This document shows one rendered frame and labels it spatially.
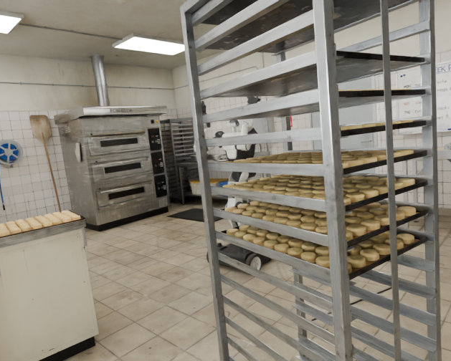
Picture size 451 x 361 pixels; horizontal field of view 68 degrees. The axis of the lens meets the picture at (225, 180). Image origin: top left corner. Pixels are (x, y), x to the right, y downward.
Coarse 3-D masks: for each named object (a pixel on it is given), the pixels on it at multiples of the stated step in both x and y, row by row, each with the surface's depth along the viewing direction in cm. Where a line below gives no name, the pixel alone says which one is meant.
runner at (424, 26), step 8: (416, 24) 98; (424, 24) 96; (392, 32) 104; (400, 32) 102; (408, 32) 100; (416, 32) 96; (368, 40) 110; (376, 40) 108; (392, 40) 102; (344, 48) 118; (352, 48) 116; (360, 48) 113; (368, 48) 110
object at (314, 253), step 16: (256, 240) 116; (272, 240) 114; (288, 240) 114; (304, 240) 113; (368, 240) 104; (384, 240) 105; (400, 240) 101; (416, 240) 105; (304, 256) 97; (320, 256) 95; (352, 256) 93; (368, 256) 93; (384, 256) 95; (352, 272) 87
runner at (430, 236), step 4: (400, 228) 112; (404, 228) 110; (400, 232) 112; (404, 232) 110; (408, 232) 109; (412, 232) 108; (416, 232) 107; (420, 232) 106; (424, 232) 105; (428, 232) 104; (416, 236) 108; (420, 236) 106; (424, 236) 105; (428, 236) 104; (432, 236) 103; (428, 240) 104; (432, 240) 103; (428, 244) 102
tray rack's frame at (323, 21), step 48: (192, 0) 113; (384, 0) 84; (432, 0) 95; (384, 48) 85; (432, 48) 96; (336, 96) 75; (384, 96) 86; (432, 96) 98; (336, 144) 75; (432, 144) 99; (336, 192) 76; (432, 192) 101; (336, 240) 78; (336, 288) 80; (336, 336) 83; (432, 336) 108
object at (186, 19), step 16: (192, 32) 121; (192, 48) 122; (192, 64) 122; (192, 80) 122; (192, 96) 124; (192, 112) 126; (208, 176) 128; (208, 192) 128; (208, 208) 129; (208, 224) 129; (208, 240) 131; (224, 320) 136; (224, 336) 136; (224, 352) 137
